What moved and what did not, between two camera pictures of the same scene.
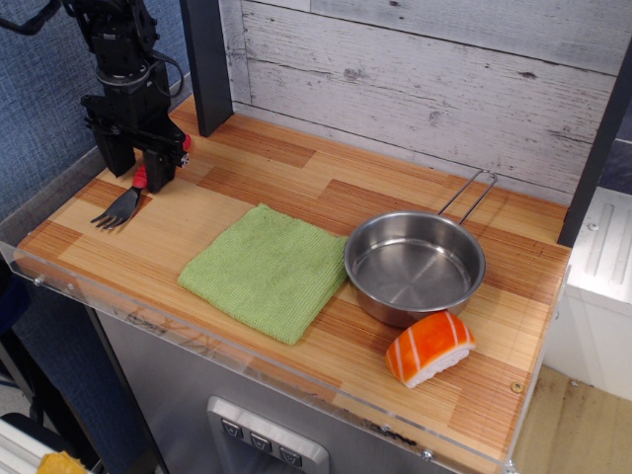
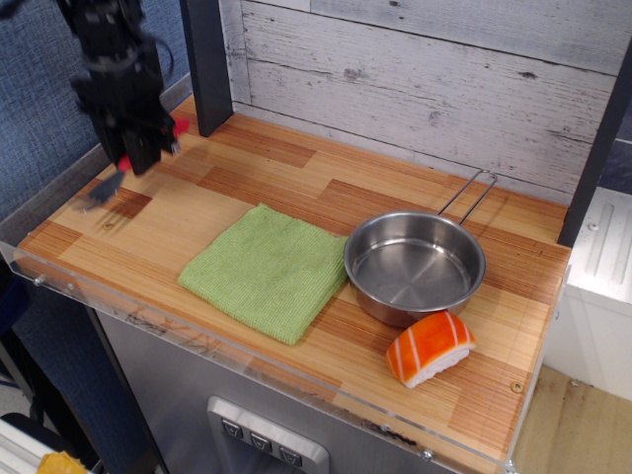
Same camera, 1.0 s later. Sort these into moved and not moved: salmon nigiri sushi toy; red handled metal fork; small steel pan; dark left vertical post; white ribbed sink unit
Moved: red handled metal fork
Not moved: white ribbed sink unit; dark left vertical post; salmon nigiri sushi toy; small steel pan
